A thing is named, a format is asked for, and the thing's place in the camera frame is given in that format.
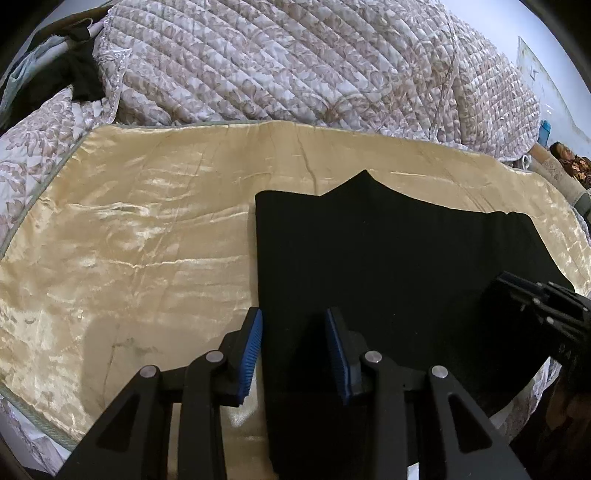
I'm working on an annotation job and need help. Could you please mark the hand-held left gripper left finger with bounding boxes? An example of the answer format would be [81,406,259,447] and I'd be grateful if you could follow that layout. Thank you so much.
[58,307,264,480]

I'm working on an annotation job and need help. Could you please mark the black pants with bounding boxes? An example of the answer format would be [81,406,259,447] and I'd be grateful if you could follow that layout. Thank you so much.
[254,169,575,478]

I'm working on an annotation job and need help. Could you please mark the beige satin bed sheet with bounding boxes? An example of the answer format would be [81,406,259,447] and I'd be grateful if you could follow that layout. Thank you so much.
[0,121,591,480]

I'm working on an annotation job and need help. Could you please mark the light blue cloth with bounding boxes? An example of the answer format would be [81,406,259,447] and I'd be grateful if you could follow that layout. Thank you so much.
[0,37,75,127]

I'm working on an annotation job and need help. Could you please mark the wall poster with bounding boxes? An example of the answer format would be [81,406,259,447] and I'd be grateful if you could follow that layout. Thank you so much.
[516,37,557,86]

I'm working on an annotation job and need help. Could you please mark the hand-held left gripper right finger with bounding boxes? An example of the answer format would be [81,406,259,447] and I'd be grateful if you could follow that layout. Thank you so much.
[323,307,532,480]

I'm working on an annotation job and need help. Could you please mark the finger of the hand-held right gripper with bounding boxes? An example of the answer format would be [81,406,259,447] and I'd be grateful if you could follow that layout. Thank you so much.
[489,277,591,344]
[501,271,591,315]

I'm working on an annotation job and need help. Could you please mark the dark cloth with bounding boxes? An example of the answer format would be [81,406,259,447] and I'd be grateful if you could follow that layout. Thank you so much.
[14,25,107,121]

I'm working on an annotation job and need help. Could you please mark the floral quilted blanket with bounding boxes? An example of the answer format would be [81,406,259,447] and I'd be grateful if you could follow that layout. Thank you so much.
[0,0,542,252]

